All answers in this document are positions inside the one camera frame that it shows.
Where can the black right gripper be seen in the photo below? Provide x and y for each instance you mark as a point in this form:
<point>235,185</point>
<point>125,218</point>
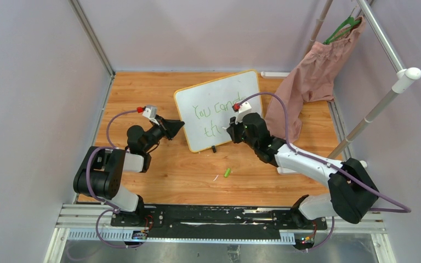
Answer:
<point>233,129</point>

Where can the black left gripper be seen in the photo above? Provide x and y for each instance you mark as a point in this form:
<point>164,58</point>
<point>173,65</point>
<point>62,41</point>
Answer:
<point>169,129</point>

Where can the yellow-framed whiteboard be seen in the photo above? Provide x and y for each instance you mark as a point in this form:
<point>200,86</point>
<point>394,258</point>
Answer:
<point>207,107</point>

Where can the green marker cap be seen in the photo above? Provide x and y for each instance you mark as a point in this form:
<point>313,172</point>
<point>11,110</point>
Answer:
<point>227,172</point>

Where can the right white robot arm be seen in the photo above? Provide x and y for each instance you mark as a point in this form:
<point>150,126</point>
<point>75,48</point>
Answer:
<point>346,181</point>

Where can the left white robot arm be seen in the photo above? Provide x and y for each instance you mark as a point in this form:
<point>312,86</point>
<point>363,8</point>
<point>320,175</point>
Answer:
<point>99,175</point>

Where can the pink cloth shorts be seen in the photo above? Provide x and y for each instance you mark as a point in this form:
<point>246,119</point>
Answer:
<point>310,81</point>

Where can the green clothes hanger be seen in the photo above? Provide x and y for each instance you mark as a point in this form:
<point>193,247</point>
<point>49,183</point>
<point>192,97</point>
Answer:
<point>343,29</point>

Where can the white metal clothes rack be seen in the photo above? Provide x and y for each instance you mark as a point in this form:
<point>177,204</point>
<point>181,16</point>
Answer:
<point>391,144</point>

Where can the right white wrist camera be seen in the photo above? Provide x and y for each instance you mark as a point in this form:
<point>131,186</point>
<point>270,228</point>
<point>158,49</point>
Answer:
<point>242,109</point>

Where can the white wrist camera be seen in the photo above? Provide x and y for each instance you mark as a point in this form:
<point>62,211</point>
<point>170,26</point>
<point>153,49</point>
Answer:
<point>242,109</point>
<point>150,113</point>

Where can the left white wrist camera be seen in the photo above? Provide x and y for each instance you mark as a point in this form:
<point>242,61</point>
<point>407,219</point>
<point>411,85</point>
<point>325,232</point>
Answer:
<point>150,113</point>

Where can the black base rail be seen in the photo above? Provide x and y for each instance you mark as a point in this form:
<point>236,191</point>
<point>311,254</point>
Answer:
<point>208,224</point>

